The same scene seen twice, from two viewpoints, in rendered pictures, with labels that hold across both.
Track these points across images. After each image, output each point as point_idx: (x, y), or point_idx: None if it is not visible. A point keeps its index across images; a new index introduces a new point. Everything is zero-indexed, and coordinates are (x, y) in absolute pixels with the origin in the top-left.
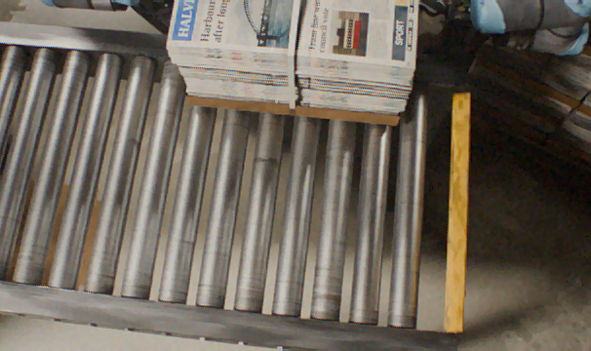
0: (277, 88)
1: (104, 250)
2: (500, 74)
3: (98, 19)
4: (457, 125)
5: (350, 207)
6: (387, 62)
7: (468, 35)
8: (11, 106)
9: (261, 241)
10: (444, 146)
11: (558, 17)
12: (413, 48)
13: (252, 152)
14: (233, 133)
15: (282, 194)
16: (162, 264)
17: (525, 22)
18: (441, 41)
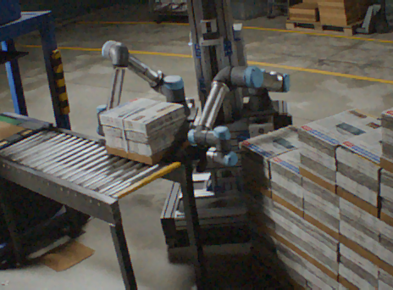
0: (123, 141)
1: (58, 169)
2: (253, 222)
3: (145, 211)
4: (168, 166)
5: (181, 286)
6: (140, 122)
7: (195, 152)
8: (69, 147)
9: (93, 175)
10: (242, 281)
11: (210, 137)
12: (148, 121)
13: (160, 260)
14: (111, 159)
15: (158, 274)
16: (94, 276)
17: (200, 138)
18: (188, 155)
